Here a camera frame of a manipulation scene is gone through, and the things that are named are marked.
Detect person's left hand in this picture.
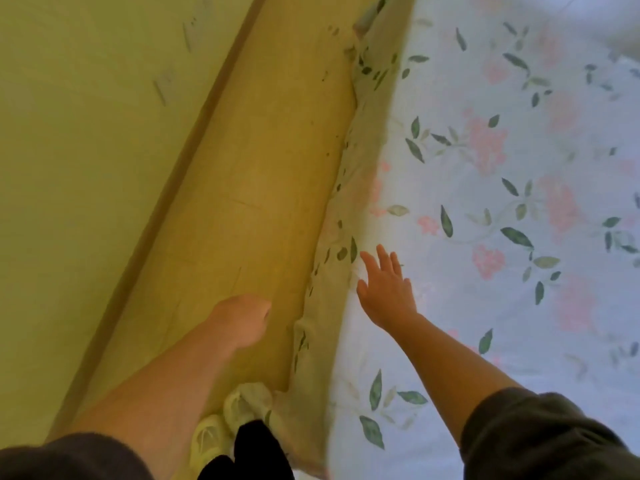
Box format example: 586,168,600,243
207,293,273,351

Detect person's right hand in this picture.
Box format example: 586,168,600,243
355,243,419,335

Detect floral leaf print bed sheet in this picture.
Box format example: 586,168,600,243
289,0,640,480

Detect person's left forearm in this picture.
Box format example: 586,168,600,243
69,329,236,480

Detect person's right forearm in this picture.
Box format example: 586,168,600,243
389,314,523,445

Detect person's white right shoe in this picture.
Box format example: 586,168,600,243
222,382,275,435

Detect person's white shoe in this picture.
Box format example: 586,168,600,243
189,414,233,473
222,382,275,435

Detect person's white left shoe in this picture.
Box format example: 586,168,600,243
189,414,233,473

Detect person's black trousers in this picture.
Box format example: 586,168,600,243
197,419,296,480

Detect dark grey right sleeve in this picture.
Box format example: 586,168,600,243
459,387,640,480

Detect dark grey sleeve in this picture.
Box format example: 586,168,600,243
459,387,640,480
0,433,153,480

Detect dark grey left sleeve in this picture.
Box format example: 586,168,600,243
0,433,153,480

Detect small white wall plate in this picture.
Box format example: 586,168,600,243
151,69,175,108

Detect white double wall socket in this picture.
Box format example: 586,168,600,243
181,0,213,53

